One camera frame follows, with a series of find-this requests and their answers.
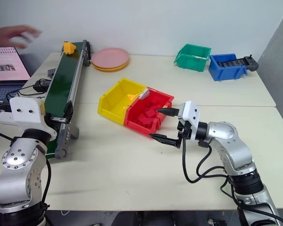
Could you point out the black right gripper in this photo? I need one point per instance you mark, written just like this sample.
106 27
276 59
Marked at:
182 135

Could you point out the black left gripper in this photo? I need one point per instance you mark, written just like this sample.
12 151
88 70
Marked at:
48 118

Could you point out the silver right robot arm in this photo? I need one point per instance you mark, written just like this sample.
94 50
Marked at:
233 150

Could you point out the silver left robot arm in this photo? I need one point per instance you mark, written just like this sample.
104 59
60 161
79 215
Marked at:
14 179

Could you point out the person's bare hand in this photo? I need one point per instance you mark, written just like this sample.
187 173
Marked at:
9 35

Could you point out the red block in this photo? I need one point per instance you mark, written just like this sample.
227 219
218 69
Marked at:
143 122
151 112

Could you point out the red storage bin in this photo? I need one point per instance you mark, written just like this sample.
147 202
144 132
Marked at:
134 117

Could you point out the black power adapter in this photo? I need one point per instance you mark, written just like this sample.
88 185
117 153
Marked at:
41 86

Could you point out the white label card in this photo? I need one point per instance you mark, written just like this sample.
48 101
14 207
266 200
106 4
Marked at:
144 93

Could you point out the small yellow block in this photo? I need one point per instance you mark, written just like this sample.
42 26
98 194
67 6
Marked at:
132 97

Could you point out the yellow storage bin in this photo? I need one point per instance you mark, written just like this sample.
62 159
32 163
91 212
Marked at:
108 108

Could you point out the green storage bin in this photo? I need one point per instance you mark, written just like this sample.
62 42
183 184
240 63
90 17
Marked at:
191 63

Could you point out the yellow plate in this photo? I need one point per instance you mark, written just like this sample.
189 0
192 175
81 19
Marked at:
108 70

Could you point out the blue storage bin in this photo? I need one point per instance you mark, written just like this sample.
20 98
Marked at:
224 73

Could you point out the open laptop with pink screen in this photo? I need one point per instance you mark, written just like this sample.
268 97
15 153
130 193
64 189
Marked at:
4 61

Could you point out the pink plate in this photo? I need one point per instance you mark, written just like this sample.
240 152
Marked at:
109 57

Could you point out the black handheld controller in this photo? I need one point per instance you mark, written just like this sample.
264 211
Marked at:
251 64

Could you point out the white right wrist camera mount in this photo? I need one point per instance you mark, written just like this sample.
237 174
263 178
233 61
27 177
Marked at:
189 113

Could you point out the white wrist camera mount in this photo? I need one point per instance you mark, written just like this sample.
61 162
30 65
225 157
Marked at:
189 113
23 110

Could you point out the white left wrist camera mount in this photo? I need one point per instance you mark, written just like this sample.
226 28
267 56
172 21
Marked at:
23 110

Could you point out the green conveyor belt silver frame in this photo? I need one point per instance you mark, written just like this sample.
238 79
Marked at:
61 82

